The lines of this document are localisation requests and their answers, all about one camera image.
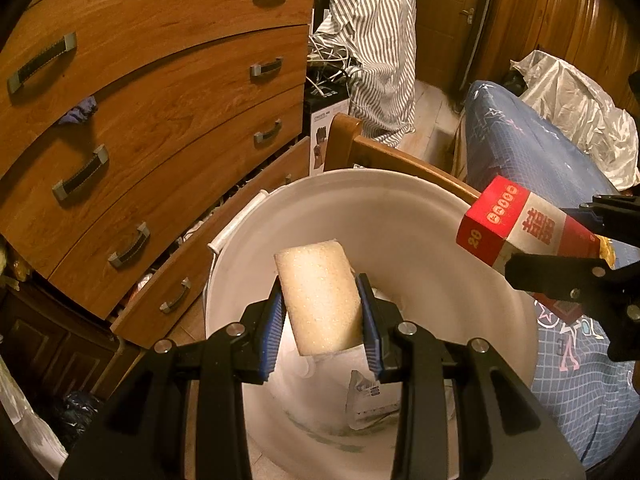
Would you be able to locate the beige sponge block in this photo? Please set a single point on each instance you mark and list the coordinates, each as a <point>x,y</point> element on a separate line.
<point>316,295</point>

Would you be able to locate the grey striped shirt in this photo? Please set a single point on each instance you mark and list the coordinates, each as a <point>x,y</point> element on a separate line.
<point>375,50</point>

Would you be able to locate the wooden door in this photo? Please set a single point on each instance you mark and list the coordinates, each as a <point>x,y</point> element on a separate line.
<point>450,25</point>

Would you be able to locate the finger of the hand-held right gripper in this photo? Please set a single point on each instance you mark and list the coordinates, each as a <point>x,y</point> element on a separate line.
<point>560,277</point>
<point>610,215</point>

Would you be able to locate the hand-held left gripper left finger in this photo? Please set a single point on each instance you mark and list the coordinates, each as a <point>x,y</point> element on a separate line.
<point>272,332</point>

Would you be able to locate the blue printed bedsheet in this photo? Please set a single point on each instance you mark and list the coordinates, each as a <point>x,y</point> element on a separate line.
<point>530,150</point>

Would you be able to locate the wooden chest of drawers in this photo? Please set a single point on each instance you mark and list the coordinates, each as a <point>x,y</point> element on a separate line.
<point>165,100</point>

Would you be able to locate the black cardboard box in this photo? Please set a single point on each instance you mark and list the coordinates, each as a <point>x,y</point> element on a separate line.
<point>325,120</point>

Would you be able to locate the dark plastic bag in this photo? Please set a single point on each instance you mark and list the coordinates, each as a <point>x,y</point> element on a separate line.
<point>77,420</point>

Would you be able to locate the white plastic bag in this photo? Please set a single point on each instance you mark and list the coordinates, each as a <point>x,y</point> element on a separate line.
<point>25,420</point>

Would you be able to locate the white plastic sheet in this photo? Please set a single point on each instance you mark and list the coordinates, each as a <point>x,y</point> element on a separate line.
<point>580,105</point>

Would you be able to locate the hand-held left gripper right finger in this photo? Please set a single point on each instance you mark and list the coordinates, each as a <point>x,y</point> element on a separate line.
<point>370,325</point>

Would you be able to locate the dark wooden cabinet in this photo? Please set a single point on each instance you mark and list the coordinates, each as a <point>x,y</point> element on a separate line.
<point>55,345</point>

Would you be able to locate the white plastic bucket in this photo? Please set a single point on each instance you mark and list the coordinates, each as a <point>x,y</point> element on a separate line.
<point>405,220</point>

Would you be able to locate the crumpled white packet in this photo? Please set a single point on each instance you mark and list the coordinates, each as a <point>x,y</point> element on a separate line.
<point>370,402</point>

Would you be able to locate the blue cloth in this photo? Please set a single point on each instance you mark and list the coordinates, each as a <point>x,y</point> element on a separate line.
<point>80,110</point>

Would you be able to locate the red cardboard box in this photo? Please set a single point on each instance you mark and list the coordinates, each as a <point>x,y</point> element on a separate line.
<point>505,220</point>

